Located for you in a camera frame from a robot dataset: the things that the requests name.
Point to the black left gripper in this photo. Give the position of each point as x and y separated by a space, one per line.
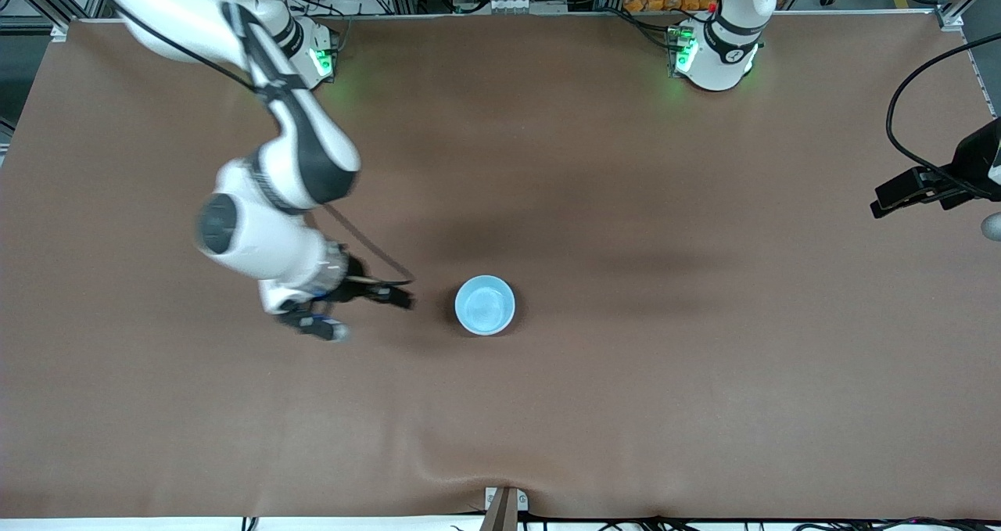
972 161

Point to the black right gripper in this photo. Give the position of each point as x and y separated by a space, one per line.
355 271

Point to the blue bowl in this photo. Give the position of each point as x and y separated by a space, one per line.
485 305

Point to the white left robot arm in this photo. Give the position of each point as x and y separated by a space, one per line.
715 62

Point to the metal table edge clamp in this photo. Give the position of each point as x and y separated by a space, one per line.
505 506

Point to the brown table mat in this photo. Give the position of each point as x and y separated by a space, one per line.
626 163

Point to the metal corner bracket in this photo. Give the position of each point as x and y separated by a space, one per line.
60 32
950 16

